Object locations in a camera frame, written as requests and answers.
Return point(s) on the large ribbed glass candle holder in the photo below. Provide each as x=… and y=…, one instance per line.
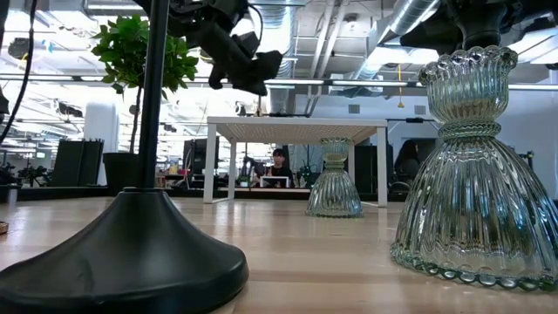
x=475, y=209

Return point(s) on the black ceiling fixture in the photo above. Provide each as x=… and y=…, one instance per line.
x=18, y=48

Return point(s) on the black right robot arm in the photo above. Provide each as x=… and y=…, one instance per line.
x=488, y=8

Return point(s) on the white metal shelf riser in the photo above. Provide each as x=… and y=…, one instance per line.
x=301, y=121

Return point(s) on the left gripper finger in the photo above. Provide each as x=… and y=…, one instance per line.
x=216, y=78
x=248, y=70

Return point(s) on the tall black candlestick holder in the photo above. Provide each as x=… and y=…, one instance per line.
x=131, y=253

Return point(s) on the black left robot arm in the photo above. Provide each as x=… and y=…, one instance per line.
x=144, y=3

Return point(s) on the small ribbed glass candle holder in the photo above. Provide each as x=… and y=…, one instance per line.
x=334, y=192

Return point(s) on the green leafy indoor tree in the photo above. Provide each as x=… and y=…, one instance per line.
x=124, y=48

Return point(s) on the black bracket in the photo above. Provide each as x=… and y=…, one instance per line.
x=528, y=159

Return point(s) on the grey metal post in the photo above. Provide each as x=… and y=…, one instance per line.
x=11, y=195

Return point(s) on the black plant pot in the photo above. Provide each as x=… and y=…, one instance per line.
x=120, y=172

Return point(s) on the person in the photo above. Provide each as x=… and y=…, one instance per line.
x=407, y=161
x=279, y=168

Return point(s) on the black computer monitor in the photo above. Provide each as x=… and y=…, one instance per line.
x=198, y=154

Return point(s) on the white framed screen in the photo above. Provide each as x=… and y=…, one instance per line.
x=274, y=181

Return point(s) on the yellow hanging pendant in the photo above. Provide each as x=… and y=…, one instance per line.
x=400, y=104

